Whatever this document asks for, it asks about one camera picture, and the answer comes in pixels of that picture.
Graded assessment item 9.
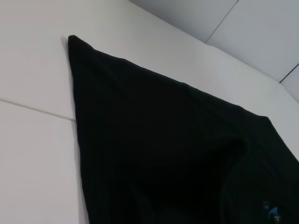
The black t-shirt with FREE! print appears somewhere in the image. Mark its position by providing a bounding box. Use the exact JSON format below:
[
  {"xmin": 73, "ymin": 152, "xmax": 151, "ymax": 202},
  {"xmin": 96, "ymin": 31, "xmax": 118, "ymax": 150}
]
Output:
[{"xmin": 67, "ymin": 35, "xmax": 299, "ymax": 224}]

